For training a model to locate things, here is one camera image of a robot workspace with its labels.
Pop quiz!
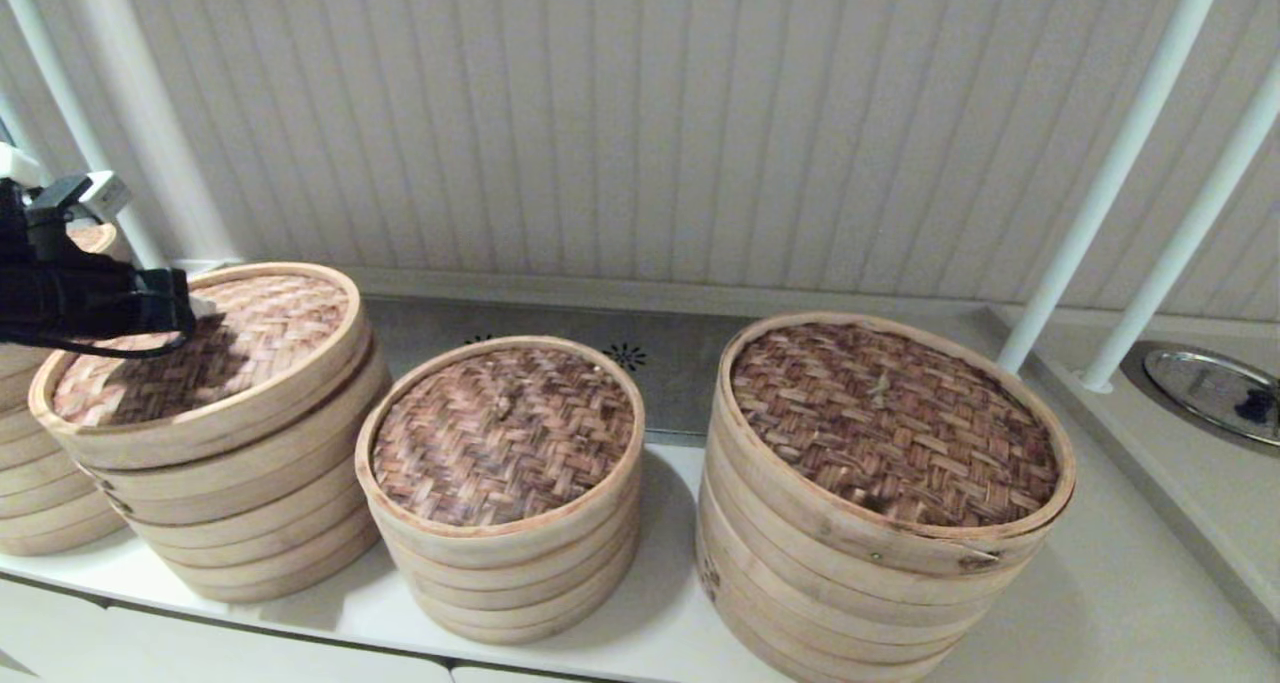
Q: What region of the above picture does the woven bamboo lid with loop handle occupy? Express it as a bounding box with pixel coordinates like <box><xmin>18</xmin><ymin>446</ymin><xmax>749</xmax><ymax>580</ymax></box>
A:
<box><xmin>28</xmin><ymin>261</ymin><xmax>373</xmax><ymax>472</ymax></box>

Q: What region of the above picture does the second-left bamboo steamer stack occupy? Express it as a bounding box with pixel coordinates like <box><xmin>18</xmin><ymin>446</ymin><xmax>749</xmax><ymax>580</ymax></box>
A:
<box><xmin>75</xmin><ymin>363</ymin><xmax>393</xmax><ymax>606</ymax></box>

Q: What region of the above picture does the small woven bamboo steamer lid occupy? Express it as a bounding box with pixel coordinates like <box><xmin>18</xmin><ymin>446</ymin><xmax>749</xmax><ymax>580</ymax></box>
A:
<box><xmin>355</xmin><ymin>336</ymin><xmax>647</xmax><ymax>572</ymax></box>

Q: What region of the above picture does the square metal lid with knob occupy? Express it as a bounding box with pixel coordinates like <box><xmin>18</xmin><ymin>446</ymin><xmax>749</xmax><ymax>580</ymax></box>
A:
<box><xmin>365</xmin><ymin>298</ymin><xmax>761</xmax><ymax>439</ymax></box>

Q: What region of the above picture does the large bamboo steamer stack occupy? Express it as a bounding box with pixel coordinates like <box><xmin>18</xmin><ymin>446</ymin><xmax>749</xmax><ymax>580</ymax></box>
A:
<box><xmin>695</xmin><ymin>443</ymin><xmax>1041</xmax><ymax>683</ymax></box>
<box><xmin>706</xmin><ymin>311</ymin><xmax>1077</xmax><ymax>577</ymax></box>

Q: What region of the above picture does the large right bamboo steamer stack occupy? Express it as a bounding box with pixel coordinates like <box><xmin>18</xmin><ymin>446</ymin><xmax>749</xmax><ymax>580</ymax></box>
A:
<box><xmin>706</xmin><ymin>311</ymin><xmax>1077</xmax><ymax>577</ymax></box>

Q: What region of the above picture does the round stainless steel pot lid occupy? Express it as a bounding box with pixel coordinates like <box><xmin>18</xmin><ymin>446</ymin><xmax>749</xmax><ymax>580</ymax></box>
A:
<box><xmin>1142</xmin><ymin>349</ymin><xmax>1280</xmax><ymax>451</ymax></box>

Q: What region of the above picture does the thin white metal pole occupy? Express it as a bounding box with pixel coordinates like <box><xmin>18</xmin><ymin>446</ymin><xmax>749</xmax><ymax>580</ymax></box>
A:
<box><xmin>0</xmin><ymin>0</ymin><xmax>171</xmax><ymax>272</ymax></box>
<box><xmin>1078</xmin><ymin>58</ymin><xmax>1280</xmax><ymax>398</ymax></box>
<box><xmin>993</xmin><ymin>0</ymin><xmax>1235</xmax><ymax>382</ymax></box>

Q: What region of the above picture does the white cabinet front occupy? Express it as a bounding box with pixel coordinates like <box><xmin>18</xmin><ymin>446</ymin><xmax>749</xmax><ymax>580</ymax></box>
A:
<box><xmin>0</xmin><ymin>573</ymin><xmax>621</xmax><ymax>683</ymax></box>

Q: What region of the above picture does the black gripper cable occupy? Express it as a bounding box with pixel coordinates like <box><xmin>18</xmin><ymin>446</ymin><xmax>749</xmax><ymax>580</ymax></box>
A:
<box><xmin>0</xmin><ymin>328</ymin><xmax>193</xmax><ymax>360</ymax></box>

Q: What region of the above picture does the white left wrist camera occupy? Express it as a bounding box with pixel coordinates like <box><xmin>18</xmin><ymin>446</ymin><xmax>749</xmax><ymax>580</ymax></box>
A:
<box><xmin>20</xmin><ymin>171</ymin><xmax>133</xmax><ymax>232</ymax></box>

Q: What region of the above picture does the thick white post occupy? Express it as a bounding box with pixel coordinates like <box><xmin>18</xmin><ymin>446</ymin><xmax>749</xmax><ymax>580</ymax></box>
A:
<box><xmin>62</xmin><ymin>0</ymin><xmax>251</xmax><ymax>274</ymax></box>

